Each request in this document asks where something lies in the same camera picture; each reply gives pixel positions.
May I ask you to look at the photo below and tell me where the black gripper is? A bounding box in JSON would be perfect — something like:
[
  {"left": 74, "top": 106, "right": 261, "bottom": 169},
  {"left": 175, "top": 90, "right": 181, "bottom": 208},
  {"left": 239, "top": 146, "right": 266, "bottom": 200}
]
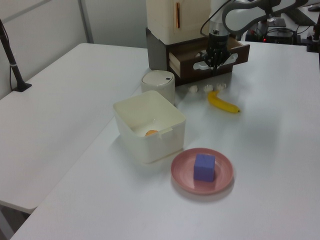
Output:
[{"left": 202, "top": 31, "right": 232, "bottom": 71}]

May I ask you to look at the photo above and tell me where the black clamp stand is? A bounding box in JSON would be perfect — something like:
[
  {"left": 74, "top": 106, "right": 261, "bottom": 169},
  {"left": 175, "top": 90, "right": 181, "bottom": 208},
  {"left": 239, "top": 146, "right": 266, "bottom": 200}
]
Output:
[{"left": 306, "top": 14, "right": 320, "bottom": 53}]

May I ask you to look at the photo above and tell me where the wooden drawer with white handle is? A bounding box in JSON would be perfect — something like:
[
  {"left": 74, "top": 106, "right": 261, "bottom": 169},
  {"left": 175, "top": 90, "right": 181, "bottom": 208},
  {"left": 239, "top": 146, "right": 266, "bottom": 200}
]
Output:
[{"left": 168, "top": 37, "right": 251, "bottom": 80}]

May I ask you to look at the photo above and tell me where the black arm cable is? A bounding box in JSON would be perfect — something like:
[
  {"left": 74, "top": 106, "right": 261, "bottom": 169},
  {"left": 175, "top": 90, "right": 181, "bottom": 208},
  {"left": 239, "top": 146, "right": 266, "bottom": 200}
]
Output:
[{"left": 199, "top": 0, "right": 232, "bottom": 38}]

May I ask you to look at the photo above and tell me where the open cream plastic bin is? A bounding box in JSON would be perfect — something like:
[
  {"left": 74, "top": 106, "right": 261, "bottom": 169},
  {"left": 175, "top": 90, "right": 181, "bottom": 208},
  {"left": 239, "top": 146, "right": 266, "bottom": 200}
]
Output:
[{"left": 112, "top": 90, "right": 187, "bottom": 165}]

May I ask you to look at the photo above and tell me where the cream toy cabinet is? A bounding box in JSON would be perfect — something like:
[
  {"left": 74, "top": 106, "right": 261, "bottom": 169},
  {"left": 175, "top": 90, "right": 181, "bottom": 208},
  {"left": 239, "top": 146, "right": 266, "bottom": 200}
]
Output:
[{"left": 146, "top": 0, "right": 213, "bottom": 43}]

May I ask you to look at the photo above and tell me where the dark brown wooden drawer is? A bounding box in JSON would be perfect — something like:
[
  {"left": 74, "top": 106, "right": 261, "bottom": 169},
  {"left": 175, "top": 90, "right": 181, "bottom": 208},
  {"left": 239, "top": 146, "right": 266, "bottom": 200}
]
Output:
[{"left": 145, "top": 26, "right": 242, "bottom": 87}]

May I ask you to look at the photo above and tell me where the small round cream trash can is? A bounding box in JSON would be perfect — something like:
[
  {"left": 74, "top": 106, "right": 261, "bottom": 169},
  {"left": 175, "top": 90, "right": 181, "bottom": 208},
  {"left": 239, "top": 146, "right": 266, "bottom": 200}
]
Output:
[{"left": 140, "top": 70, "right": 176, "bottom": 106}]

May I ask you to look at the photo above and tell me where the black electronics box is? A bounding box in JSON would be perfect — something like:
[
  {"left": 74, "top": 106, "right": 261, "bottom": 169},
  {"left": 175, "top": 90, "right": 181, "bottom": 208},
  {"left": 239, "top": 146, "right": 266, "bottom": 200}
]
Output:
[{"left": 246, "top": 26, "right": 298, "bottom": 44}]

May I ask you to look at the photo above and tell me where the orange latch strip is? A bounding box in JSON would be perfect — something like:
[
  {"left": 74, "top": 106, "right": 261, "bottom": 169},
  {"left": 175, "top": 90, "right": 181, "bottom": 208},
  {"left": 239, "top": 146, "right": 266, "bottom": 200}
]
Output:
[{"left": 175, "top": 2, "right": 181, "bottom": 29}]

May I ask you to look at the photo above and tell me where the purple cube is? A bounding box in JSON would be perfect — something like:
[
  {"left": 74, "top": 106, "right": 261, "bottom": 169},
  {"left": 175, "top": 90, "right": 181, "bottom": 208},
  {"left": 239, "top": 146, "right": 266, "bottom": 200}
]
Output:
[{"left": 193, "top": 153, "right": 216, "bottom": 183}]

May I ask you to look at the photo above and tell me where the black camera stand pole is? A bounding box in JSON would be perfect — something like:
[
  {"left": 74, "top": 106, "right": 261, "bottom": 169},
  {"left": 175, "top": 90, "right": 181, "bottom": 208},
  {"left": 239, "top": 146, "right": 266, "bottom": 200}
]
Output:
[{"left": 0, "top": 18, "right": 33, "bottom": 93}]

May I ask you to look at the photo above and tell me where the yellow banana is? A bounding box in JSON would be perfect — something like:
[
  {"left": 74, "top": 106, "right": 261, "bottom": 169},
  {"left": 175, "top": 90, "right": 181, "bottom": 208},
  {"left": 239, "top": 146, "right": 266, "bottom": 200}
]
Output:
[{"left": 207, "top": 90, "right": 242, "bottom": 115}]

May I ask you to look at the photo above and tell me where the pink plate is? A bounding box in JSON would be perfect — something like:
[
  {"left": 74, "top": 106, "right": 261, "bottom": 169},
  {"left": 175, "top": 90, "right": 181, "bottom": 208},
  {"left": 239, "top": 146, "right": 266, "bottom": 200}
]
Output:
[{"left": 170, "top": 147, "right": 235, "bottom": 196}]

